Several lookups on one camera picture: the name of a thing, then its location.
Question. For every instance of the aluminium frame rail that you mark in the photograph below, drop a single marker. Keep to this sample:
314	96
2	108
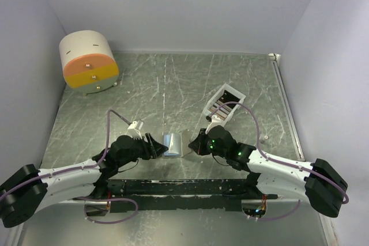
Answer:
275	58

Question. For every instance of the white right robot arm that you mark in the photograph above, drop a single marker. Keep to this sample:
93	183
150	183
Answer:
316	183

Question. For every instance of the blue silver card holder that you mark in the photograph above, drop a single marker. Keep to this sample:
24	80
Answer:
177	144

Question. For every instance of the round drawer cabinet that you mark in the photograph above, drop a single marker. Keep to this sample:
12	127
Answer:
87	62

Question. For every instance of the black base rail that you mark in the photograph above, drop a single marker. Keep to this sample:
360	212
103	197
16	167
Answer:
190	194

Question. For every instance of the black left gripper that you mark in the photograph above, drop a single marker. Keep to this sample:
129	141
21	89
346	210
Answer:
152	149

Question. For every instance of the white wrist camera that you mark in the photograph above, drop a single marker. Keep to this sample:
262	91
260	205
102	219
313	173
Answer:
134	129
214	121

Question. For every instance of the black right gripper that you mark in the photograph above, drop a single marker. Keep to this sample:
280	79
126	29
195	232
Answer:
196	144

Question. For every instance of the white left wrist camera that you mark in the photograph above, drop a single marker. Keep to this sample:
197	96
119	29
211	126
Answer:
134	129

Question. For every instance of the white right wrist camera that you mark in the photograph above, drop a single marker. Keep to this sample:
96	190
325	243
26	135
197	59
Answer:
214	121

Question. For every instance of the white card tray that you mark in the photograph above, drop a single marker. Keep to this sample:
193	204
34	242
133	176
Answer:
224	97

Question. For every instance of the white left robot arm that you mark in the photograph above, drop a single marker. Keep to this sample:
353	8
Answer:
30	190

